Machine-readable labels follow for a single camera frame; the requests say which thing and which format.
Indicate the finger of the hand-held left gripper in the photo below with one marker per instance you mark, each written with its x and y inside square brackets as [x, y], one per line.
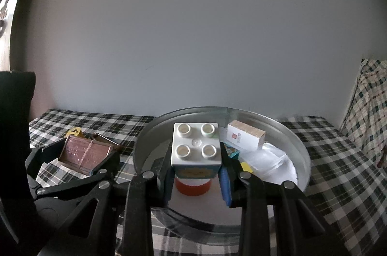
[33, 157]
[75, 185]

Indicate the round metal basin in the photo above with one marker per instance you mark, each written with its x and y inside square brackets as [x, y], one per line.
[290, 141]

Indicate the small yellow toy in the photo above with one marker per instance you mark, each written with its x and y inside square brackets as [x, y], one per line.
[74, 133]

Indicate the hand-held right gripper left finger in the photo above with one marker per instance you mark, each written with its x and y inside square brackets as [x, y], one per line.
[167, 183]

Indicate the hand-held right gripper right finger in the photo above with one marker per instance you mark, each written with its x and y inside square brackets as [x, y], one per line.
[225, 186]

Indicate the small teal box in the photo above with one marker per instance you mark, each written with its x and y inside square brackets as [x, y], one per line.
[232, 151]

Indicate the black upright panel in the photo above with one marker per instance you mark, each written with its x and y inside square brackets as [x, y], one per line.
[15, 129]

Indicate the hanging door ornament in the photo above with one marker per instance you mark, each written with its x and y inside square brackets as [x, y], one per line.
[3, 17]

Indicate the dark brown box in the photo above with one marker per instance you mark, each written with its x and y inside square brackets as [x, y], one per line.
[105, 141]

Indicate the white building block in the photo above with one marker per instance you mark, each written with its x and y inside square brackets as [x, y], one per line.
[193, 141]

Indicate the clear plastic bag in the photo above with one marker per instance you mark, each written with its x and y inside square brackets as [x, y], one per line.
[269, 157]

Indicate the plaid blanket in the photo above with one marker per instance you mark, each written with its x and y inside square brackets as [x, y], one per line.
[332, 189]

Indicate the plaid cloth bundle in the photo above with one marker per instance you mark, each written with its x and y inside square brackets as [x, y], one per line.
[367, 110]

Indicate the yellow block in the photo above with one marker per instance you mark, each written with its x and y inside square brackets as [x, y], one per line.
[247, 167]

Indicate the brown embossed box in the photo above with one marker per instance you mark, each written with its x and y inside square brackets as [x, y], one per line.
[81, 153]

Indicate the red tape roll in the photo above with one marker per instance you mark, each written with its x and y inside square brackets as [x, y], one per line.
[193, 187]

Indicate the wooden door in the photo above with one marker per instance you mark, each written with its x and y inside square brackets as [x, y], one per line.
[7, 47]

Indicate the gold patterned box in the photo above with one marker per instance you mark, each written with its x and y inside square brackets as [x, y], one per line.
[246, 136]

